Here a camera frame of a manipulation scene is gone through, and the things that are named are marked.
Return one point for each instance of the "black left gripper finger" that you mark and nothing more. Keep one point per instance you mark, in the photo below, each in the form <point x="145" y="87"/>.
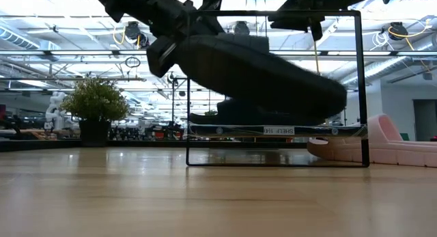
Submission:
<point x="161" y="57"/>
<point x="212" y="4"/>

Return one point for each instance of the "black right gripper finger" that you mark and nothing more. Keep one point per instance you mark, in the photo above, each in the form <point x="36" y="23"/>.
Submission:
<point x="290" y="22"/>
<point x="316" y="30"/>

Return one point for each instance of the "pink foam slide sandal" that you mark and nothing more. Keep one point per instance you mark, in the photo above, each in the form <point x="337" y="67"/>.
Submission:
<point x="392" y="151"/>

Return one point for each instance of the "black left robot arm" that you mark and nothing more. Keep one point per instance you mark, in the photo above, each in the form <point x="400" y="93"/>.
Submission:
<point x="136" y="4"/>

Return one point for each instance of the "small green background plant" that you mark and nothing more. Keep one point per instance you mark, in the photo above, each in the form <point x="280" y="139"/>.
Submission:
<point x="211" y="112"/>

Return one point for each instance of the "green potted plant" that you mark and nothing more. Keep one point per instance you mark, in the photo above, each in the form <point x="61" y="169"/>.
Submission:
<point x="95" y="100"/>

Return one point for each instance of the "white robot figure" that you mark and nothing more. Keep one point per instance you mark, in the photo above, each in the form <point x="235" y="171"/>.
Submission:
<point x="55" y="109"/>

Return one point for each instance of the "green box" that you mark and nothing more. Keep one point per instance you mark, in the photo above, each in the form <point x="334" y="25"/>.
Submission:
<point x="404" y="137"/>

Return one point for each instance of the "silver ventilation duct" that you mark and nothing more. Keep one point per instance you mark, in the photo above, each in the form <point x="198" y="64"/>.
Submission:
<point x="17" y="39"/>
<point x="382" y="68"/>

